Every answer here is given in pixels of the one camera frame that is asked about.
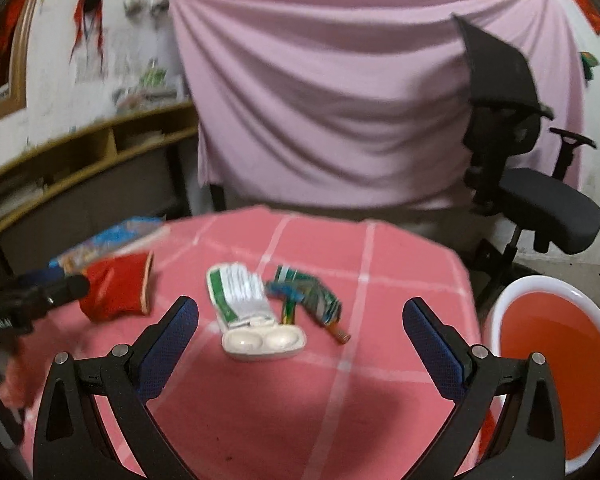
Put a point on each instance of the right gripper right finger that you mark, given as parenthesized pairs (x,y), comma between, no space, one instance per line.
(528,441)

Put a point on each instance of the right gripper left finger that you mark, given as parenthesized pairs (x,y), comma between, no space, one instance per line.
(71,440)

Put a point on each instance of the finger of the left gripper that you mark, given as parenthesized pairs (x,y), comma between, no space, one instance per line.
(41,299)
(50,276)

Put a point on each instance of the white green medicine box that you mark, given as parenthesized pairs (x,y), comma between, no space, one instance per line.
(238,296)

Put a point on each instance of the white plastic earbud case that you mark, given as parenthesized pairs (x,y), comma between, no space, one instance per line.
(263,342)

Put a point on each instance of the green cigarette pack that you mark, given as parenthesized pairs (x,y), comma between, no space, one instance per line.
(307,291)

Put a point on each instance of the green battery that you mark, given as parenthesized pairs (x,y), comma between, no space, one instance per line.
(288,312)

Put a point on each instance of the white red trash bin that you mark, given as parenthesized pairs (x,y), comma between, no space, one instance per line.
(542,314)

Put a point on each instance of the colourful children's book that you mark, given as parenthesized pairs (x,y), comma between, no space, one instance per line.
(104,243)

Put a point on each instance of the pink checked tablecloth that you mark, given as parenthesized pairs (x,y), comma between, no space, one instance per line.
(274,401)

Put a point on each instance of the pink hanging sheet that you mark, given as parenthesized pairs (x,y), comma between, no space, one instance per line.
(354,103)

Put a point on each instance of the wooden wall shelf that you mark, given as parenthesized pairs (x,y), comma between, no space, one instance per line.
(72,159)

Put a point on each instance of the red tassel wall ornament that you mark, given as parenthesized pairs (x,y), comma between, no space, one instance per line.
(87,19)

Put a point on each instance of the green wall ornament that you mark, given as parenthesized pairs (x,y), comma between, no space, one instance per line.
(589,62)

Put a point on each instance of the red wall poster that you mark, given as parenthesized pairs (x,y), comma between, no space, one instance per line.
(591,13)

